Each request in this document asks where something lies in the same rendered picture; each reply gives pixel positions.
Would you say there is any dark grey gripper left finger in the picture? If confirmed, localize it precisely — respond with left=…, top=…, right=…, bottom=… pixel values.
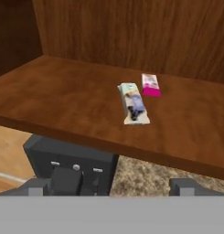
left=0, top=177, right=53, bottom=197

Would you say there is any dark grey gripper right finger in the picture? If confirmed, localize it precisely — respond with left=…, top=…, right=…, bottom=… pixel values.
left=168, top=177, right=224, bottom=197

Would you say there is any white and blue snack bar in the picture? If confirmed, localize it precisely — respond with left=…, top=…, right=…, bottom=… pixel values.
left=117, top=81, right=151, bottom=126

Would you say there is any brown wooden cabinet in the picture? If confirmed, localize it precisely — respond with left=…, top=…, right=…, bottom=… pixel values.
left=0, top=0, right=224, bottom=183

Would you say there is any pink and white snack bar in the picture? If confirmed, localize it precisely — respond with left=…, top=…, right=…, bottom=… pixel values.
left=141, top=72, right=163, bottom=99

